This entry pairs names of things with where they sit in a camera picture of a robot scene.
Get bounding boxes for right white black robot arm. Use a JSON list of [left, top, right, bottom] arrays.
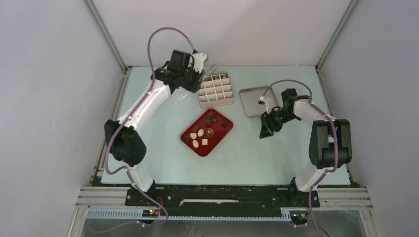
[[259, 89, 352, 206]]

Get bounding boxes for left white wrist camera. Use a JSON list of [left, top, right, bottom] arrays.
[[191, 52, 208, 74]]

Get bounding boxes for red plastic tray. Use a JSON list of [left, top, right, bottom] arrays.
[[180, 109, 234, 157]]

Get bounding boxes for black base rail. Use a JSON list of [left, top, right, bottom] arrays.
[[125, 184, 320, 217]]

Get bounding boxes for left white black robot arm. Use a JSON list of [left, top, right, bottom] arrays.
[[104, 50, 208, 206]]

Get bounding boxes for purple cable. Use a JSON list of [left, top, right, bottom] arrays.
[[85, 27, 196, 234], [260, 79, 338, 237]]

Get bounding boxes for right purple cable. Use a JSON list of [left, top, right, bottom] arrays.
[[260, 79, 338, 237]]

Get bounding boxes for round foil wrapped chocolate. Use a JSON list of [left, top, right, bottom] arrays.
[[204, 128, 214, 138]]

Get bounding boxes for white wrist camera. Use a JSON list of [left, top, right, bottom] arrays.
[[191, 52, 208, 74], [258, 96, 278, 114]]

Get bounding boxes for grey cable duct strip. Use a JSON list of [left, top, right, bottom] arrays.
[[85, 208, 291, 221]]

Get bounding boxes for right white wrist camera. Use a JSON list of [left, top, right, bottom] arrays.
[[258, 96, 278, 114]]

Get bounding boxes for silver metal box lid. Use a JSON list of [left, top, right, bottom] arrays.
[[239, 86, 278, 118]]

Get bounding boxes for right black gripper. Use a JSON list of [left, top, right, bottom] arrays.
[[259, 109, 298, 139]]

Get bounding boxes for white divided chocolate box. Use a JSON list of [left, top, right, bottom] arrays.
[[198, 73, 234, 109]]

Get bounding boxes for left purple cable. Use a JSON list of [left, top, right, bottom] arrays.
[[85, 27, 196, 234]]

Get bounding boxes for silver metal tongs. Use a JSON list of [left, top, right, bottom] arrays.
[[175, 64, 218, 105]]

